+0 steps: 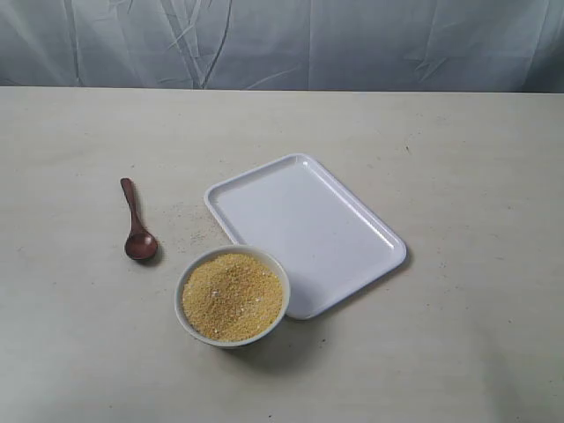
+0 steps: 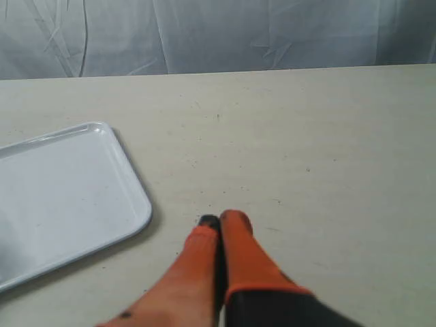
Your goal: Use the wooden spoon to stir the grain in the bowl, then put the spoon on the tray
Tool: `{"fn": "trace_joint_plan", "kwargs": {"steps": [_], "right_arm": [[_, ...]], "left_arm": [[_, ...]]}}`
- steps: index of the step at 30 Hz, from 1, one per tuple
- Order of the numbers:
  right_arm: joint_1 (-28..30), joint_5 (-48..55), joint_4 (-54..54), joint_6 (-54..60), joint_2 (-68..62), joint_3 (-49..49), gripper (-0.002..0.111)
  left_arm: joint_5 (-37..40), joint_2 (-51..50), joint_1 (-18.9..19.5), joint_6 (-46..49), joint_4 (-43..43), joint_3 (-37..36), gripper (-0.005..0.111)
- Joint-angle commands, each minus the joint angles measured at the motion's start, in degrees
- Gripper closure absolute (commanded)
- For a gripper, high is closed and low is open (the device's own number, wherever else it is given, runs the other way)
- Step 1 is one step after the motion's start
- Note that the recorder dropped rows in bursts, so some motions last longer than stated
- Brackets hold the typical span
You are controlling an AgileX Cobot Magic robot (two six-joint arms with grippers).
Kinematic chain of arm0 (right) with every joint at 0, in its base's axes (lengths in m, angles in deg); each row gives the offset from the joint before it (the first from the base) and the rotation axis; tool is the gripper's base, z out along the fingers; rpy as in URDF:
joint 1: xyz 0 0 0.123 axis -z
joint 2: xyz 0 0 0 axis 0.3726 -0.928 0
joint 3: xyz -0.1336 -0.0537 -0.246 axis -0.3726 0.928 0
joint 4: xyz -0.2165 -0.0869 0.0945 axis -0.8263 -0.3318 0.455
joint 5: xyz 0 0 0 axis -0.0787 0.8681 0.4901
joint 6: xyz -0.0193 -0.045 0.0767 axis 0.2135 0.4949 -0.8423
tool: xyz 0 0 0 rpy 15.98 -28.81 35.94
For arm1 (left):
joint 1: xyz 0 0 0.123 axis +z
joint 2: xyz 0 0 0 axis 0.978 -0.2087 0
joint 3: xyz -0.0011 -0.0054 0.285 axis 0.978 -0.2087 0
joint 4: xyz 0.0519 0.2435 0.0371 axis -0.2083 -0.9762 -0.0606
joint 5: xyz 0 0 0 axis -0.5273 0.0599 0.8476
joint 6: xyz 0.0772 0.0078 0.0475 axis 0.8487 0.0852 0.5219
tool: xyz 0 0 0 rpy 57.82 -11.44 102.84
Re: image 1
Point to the brown wooden spoon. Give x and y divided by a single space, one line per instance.
140 244

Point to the brown granular powder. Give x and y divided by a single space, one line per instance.
232 297

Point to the grey-white backdrop curtain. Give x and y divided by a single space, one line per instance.
455 46

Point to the white ceramic bowl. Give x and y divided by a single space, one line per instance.
265 258

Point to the white rectangular plastic tray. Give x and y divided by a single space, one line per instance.
329 243

